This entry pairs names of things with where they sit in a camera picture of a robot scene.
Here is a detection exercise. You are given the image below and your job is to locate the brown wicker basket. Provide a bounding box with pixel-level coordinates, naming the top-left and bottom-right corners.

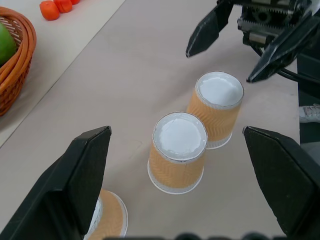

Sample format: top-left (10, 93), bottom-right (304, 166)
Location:
top-left (0, 6), bottom-right (38, 117)

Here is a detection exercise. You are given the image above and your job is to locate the black box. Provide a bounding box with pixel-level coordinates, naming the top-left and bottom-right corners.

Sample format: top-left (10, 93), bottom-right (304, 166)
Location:
top-left (296, 46), bottom-right (320, 106)

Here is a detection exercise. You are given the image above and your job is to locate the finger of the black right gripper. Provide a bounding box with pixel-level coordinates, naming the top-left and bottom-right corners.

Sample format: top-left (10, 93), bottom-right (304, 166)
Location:
top-left (246, 14), bottom-right (320, 84)
top-left (185, 0), bottom-right (235, 59)

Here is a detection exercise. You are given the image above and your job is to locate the green fruit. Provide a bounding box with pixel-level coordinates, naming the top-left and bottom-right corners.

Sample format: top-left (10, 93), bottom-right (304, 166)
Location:
top-left (0, 22), bottom-right (18, 67)

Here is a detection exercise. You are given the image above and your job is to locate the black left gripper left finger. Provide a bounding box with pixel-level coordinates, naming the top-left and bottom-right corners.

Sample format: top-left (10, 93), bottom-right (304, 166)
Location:
top-left (0, 125), bottom-right (112, 240)

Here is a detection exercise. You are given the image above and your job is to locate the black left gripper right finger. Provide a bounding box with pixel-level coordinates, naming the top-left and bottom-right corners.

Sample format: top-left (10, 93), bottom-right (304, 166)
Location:
top-left (241, 125), bottom-right (320, 240)

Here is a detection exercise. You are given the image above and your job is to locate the white sneaker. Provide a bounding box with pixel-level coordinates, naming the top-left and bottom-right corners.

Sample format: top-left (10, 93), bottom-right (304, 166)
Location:
top-left (298, 103), bottom-right (320, 124)

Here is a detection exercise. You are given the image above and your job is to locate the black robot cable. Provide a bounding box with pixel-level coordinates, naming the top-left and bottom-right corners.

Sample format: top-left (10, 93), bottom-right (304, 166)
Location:
top-left (276, 68), bottom-right (320, 84)

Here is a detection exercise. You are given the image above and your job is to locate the orange ribbed paper cup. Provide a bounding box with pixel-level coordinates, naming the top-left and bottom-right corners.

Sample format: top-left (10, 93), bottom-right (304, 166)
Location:
top-left (83, 188), bottom-right (129, 239)
top-left (147, 112), bottom-right (209, 195)
top-left (186, 71), bottom-right (245, 150)

